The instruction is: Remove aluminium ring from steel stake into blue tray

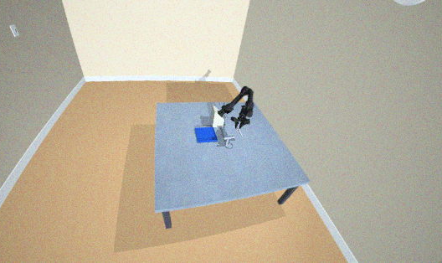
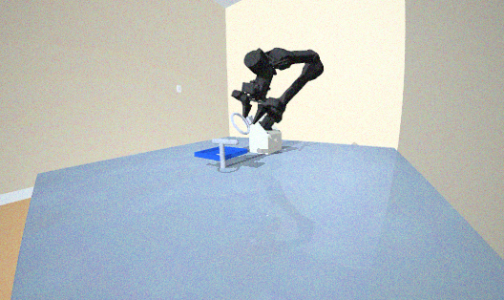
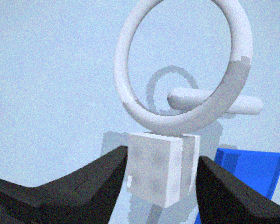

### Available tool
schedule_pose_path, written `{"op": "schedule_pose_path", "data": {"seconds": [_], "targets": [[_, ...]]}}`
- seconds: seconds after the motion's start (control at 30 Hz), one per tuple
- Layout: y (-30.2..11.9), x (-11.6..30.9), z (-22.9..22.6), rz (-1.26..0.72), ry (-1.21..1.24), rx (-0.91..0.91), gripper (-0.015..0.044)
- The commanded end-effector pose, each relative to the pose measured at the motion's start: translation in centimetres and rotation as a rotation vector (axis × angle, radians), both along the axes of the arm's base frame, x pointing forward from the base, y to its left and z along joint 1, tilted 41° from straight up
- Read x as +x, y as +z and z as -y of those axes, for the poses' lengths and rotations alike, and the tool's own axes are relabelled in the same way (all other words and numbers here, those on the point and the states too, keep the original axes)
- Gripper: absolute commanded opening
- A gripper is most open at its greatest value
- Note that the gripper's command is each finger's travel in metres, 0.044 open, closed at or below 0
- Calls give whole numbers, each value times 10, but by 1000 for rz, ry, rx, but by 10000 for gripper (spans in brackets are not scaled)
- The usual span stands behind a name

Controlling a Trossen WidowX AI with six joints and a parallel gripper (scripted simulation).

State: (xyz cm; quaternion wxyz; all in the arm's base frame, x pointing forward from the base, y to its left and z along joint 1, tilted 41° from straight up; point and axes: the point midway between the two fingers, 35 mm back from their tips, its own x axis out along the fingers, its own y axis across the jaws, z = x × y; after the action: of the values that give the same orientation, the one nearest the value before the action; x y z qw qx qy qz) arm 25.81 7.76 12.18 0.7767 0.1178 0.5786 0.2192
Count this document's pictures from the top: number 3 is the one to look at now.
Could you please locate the blue tray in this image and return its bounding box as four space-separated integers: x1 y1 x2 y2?
213 148 280 200

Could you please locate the grey rounded bar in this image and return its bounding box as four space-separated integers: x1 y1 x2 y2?
167 87 262 115

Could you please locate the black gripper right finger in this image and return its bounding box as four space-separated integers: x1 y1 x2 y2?
195 155 280 224

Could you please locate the grey metal ring with small tab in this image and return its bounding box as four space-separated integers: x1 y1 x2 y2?
113 0 253 208

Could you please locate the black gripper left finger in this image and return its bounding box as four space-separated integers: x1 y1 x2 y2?
0 145 128 224

